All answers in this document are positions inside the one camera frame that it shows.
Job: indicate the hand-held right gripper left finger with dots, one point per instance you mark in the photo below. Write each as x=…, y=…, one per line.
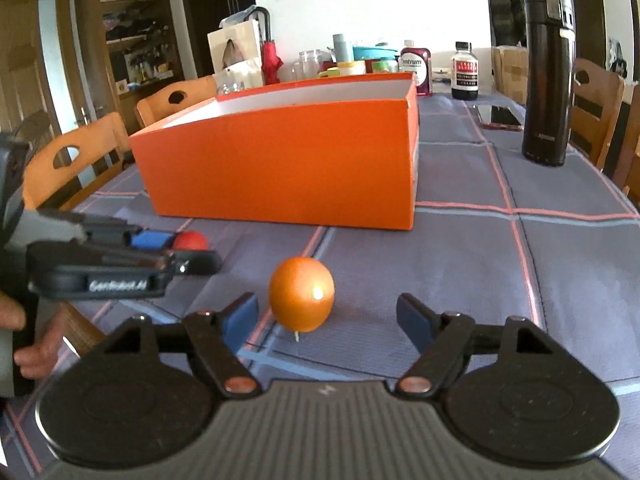
x=241, y=320

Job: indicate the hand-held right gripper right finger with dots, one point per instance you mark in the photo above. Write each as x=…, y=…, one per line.
x=415, y=320

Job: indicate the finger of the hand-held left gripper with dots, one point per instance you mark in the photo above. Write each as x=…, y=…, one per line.
x=150, y=241
x=195, y=262

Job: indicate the red cherry tomato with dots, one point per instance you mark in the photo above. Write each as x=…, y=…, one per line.
x=192, y=240

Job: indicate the small orange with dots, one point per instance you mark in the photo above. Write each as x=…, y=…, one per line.
x=301, y=292

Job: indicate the orange cardboard box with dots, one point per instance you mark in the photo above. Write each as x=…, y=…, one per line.
x=280, y=160

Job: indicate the person's left hand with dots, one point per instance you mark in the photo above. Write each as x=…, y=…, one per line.
x=42, y=355

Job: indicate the wooden chair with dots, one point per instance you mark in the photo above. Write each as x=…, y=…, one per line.
x=200, y=91
x=630, y=145
x=95, y=140
x=600, y=110

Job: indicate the red umbrella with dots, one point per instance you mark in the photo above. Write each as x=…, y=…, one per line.
x=271, y=60

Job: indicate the dark wooden cabinet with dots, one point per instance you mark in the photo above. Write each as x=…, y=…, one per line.
x=135, y=25

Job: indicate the black smartphone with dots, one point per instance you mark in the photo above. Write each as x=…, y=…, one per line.
x=500, y=117

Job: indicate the white paper bag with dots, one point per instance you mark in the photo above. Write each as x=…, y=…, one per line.
x=247, y=40

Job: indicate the glass jar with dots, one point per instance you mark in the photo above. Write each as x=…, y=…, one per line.
x=307, y=65

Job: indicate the purple supplement bottle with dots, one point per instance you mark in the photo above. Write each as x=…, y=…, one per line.
x=416, y=70

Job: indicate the white container yellow lid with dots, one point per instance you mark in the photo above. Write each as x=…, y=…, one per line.
x=351, y=67

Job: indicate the small brown labelled bottle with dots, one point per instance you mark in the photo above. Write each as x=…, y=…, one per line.
x=465, y=72

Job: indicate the green lid container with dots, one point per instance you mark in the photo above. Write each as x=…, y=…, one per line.
x=385, y=66

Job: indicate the grey-blue cylinder bottle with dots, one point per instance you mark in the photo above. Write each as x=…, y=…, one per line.
x=342, y=47

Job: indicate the brown cardboard box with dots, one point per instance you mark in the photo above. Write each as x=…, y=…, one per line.
x=510, y=70

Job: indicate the teal bowl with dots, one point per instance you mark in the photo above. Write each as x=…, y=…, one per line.
x=375, y=52

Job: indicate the black thermos flask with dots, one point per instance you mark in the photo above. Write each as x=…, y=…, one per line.
x=547, y=75

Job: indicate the dark hanging coat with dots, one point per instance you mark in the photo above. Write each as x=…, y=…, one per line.
x=505, y=0

